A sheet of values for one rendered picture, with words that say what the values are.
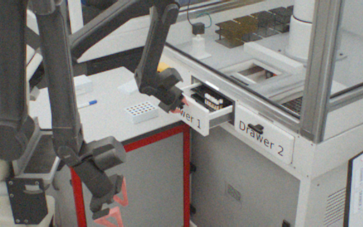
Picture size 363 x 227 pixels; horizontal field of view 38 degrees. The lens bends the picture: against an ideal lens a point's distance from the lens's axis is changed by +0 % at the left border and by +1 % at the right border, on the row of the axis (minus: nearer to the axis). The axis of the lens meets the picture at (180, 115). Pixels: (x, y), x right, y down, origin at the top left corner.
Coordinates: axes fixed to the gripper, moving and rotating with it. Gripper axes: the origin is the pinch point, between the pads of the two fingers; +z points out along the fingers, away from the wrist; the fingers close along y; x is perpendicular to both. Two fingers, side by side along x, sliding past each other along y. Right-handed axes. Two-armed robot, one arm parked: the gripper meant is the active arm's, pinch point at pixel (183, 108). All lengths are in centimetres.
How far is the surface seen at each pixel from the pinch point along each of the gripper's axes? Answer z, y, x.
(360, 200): -9, 7, -83
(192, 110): 1.5, 1.3, -3.0
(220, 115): 9.2, 5.8, -9.4
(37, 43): 17, -21, 158
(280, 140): 10.7, 10.3, -37.9
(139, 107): 3.7, -11.0, 26.3
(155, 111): 7.7, -8.3, 21.0
